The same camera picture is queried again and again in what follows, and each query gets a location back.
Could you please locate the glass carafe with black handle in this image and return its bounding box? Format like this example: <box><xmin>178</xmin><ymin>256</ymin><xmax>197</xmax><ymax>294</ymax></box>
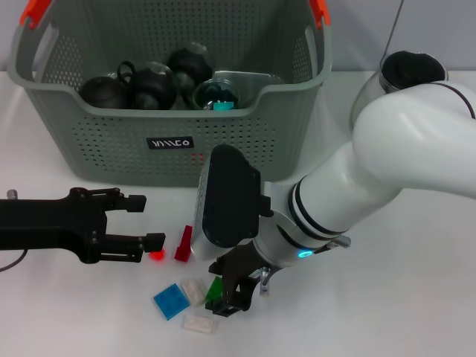
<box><xmin>351</xmin><ymin>51</ymin><xmax>449</xmax><ymax>126</ymax></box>

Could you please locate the long dark red toy brick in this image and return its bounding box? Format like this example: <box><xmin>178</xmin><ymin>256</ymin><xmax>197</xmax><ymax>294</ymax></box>
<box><xmin>173</xmin><ymin>225</ymin><xmax>195</xmax><ymax>263</ymax></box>

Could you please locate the dark clay teapot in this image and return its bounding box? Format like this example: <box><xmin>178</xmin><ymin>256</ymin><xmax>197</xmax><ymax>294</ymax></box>
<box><xmin>78</xmin><ymin>74</ymin><xmax>129</xmax><ymax>109</ymax></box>

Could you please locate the blue flat toy plate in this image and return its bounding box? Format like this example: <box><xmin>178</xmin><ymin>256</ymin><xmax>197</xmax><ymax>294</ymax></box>
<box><xmin>152</xmin><ymin>283</ymin><xmax>190</xmax><ymax>321</ymax></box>

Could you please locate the white toy brick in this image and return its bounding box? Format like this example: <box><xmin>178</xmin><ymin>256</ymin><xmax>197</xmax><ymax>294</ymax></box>
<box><xmin>181</xmin><ymin>278</ymin><xmax>208</xmax><ymax>308</ymax></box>

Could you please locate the grey perforated storage basket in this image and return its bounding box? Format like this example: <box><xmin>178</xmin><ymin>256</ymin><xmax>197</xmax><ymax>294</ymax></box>
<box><xmin>6</xmin><ymin>0</ymin><xmax>333</xmax><ymax>187</ymax></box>

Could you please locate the green sloped toy brick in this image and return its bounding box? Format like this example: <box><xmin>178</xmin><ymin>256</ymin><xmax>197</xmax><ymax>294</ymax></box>
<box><xmin>205</xmin><ymin>277</ymin><xmax>224</xmax><ymax>302</ymax></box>

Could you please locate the orange basket handle clip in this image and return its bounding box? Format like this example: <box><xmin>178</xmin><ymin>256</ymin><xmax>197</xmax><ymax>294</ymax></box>
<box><xmin>309</xmin><ymin>0</ymin><xmax>331</xmax><ymax>30</ymax></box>
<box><xmin>20</xmin><ymin>0</ymin><xmax>51</xmax><ymax>29</ymax></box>

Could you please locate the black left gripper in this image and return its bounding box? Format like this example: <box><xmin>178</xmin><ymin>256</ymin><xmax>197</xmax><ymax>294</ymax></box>
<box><xmin>0</xmin><ymin>187</ymin><xmax>167</xmax><ymax>264</ymax></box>

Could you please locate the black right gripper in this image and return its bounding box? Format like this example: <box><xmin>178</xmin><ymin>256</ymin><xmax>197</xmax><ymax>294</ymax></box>
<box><xmin>205</xmin><ymin>245</ymin><xmax>269</xmax><ymax>317</ymax></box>

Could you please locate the left arm signal cable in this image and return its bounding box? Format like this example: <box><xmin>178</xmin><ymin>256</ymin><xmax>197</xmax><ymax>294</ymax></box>
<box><xmin>0</xmin><ymin>248</ymin><xmax>29</xmax><ymax>272</ymax></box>

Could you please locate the right arm signal cable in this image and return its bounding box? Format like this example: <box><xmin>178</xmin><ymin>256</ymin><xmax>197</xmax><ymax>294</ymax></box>
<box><xmin>259</xmin><ymin>266</ymin><xmax>272</xmax><ymax>297</ymax></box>

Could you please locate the arm signal cable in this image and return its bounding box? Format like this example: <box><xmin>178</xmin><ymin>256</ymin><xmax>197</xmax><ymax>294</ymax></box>
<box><xmin>0</xmin><ymin>248</ymin><xmax>29</xmax><ymax>272</ymax></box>
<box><xmin>259</xmin><ymin>266</ymin><xmax>272</xmax><ymax>297</ymax></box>

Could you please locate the white flat toy plate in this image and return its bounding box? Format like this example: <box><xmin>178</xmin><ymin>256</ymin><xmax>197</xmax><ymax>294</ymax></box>
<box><xmin>181</xmin><ymin>314</ymin><xmax>218</xmax><ymax>334</ymax></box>

